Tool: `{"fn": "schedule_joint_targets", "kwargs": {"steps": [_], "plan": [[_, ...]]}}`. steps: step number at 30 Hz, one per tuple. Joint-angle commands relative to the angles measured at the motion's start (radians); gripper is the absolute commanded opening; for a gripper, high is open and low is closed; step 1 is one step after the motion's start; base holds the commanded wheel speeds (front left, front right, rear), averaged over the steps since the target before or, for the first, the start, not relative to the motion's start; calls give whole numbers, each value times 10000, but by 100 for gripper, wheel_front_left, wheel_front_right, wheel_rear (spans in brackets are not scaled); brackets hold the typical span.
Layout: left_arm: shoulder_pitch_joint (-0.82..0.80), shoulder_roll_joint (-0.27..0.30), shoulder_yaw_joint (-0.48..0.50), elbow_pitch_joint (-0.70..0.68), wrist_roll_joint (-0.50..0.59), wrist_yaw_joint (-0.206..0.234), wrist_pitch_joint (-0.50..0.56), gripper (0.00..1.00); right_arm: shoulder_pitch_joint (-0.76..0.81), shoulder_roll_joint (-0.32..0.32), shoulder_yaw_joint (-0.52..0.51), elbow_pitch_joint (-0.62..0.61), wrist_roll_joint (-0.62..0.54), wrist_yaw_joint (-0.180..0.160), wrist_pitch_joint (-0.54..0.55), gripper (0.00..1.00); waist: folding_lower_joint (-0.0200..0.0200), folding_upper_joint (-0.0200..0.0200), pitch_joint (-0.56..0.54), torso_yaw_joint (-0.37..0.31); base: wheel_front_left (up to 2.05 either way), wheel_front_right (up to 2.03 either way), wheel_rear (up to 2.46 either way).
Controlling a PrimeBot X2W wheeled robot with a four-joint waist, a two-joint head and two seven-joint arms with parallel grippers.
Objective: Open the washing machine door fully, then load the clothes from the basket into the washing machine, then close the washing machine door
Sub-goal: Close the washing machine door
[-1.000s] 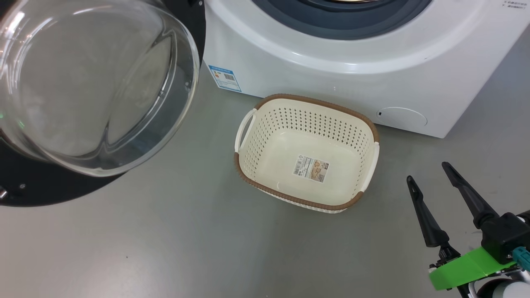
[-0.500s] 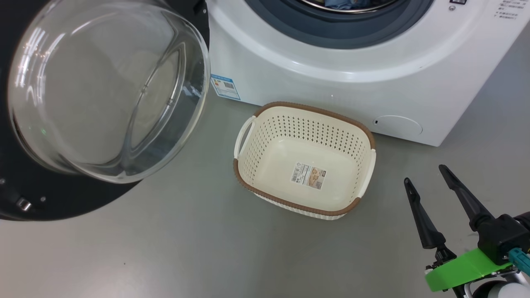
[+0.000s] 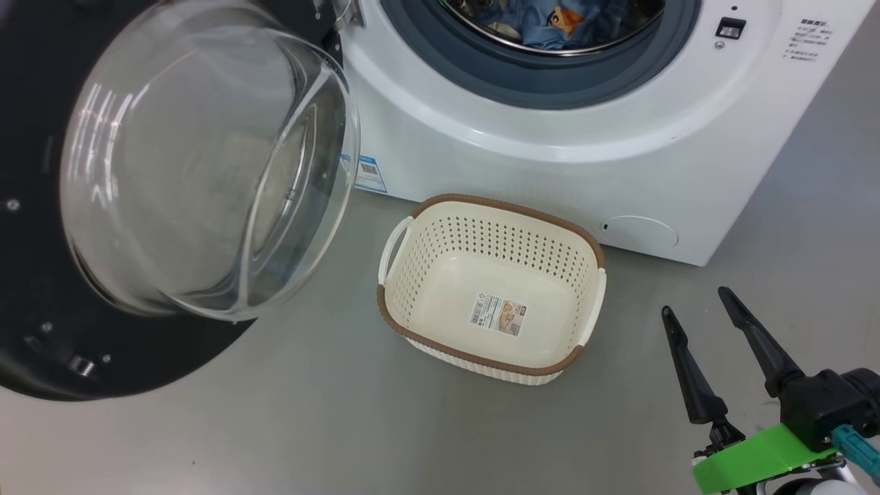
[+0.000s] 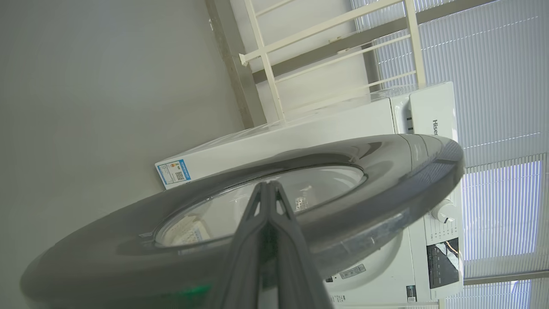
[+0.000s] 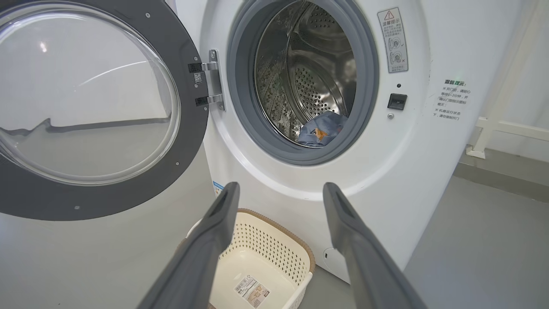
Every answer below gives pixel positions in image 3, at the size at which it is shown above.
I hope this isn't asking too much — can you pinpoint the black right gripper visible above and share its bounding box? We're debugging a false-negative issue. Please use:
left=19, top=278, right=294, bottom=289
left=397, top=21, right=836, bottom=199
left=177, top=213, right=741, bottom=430
left=661, top=287, right=880, bottom=463

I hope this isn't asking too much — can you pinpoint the blue printed garment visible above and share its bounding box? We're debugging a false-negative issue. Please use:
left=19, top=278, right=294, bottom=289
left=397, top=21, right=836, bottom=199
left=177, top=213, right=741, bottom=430
left=474, top=0, right=637, bottom=50

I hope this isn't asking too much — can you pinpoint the black round glass washer door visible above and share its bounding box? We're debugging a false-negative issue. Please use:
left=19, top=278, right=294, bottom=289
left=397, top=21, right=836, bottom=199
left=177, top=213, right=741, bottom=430
left=0, top=0, right=363, bottom=402

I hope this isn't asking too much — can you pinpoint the white front-load washing machine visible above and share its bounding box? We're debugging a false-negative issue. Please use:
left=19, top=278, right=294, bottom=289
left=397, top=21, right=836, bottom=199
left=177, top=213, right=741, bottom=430
left=313, top=0, right=877, bottom=267

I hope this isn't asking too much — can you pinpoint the cream perforated basket brown rim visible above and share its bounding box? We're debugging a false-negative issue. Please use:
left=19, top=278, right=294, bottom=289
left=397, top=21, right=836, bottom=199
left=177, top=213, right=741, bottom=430
left=376, top=193, right=608, bottom=386

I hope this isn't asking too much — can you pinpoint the grey rubber door gasket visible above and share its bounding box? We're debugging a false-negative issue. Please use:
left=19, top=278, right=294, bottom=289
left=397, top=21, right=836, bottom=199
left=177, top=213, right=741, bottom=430
left=380, top=0, right=702, bottom=111

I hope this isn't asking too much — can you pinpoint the round white filter cover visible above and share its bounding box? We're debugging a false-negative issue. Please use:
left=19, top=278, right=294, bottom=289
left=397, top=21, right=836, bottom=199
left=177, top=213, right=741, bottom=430
left=599, top=215, right=679, bottom=252

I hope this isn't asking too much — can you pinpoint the paper product label sticker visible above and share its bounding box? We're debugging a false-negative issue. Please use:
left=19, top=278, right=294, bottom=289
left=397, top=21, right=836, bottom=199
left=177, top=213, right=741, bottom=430
left=469, top=294, right=528, bottom=338

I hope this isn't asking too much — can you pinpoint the blue energy label sticker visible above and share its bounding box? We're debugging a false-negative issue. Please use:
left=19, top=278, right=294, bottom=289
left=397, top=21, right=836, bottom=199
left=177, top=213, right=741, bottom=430
left=342, top=155, right=388, bottom=195

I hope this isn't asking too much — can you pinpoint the teal cable connector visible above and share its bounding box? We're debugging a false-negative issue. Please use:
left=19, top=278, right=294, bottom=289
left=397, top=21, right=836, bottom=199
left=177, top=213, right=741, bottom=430
left=830, top=424, right=880, bottom=483

